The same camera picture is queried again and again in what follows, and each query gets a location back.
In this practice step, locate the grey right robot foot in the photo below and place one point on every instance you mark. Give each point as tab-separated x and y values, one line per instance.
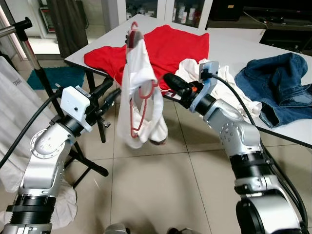
180	231

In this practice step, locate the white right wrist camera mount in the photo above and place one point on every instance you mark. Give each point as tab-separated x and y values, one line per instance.
208	70

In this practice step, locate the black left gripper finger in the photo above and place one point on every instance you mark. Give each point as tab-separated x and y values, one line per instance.
111	99
103	88

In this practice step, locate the tall black speaker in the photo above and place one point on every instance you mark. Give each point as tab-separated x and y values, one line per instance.
228	9

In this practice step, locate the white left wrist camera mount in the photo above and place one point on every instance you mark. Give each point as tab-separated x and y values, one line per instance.
75	102

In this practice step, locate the red plastic hanger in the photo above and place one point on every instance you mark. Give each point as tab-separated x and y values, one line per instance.
131	39

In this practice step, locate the teal rug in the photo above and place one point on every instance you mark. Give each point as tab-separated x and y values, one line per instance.
53	78

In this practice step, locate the chrome and black clothes rack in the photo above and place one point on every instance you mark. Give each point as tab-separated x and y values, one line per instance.
97	169

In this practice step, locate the white red wall device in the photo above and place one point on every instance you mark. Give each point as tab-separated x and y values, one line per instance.
47	18

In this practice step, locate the grey curtain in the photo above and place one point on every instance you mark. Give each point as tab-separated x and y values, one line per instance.
68	27

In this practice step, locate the white table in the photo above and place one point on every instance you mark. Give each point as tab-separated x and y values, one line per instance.
234	44

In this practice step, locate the crumpled white shirt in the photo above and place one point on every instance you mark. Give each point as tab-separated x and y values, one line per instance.
187	68

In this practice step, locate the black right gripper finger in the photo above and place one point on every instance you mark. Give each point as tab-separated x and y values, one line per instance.
179	90
174	80

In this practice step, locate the red polo shirt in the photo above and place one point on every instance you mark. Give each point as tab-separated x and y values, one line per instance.
170	48

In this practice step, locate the black television stand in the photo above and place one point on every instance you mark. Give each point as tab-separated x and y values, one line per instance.
287	39

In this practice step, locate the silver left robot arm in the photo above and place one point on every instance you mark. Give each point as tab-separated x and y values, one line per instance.
46	156

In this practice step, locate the white glass-door cabinet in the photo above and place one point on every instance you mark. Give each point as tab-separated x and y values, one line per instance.
168	9

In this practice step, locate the white blouse with dark buttons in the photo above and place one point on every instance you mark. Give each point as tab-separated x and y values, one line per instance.
139	68

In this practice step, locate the blue jeans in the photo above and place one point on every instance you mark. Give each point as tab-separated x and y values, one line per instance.
278	83

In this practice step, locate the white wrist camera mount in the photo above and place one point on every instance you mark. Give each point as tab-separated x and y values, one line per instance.
208	70
75	102

